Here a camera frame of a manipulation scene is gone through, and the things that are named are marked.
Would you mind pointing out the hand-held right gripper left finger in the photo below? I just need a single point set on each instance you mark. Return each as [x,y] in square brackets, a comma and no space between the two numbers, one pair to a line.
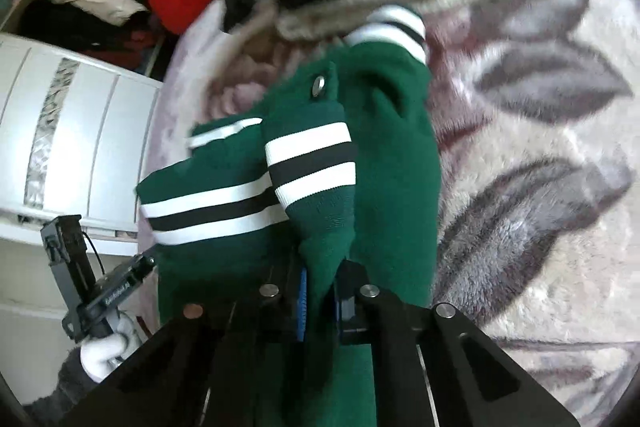
[301,307]

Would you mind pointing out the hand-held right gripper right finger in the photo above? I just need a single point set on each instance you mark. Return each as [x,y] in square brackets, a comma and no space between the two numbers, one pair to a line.
[350,312]

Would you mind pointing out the green and cream varsity jacket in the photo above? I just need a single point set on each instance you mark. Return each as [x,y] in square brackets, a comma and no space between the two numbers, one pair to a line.
[390,157]

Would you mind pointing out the person's left forearm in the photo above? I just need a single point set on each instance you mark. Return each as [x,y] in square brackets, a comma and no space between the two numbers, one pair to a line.
[65,382]

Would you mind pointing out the dark clothes pile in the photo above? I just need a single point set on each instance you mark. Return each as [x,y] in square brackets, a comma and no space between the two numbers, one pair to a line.
[60,27]

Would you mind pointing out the person's left hand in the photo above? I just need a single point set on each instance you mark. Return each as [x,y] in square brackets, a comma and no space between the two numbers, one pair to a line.
[100,352]

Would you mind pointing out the floral plush blanket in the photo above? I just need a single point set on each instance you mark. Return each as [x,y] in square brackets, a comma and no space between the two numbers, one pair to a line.
[525,147]

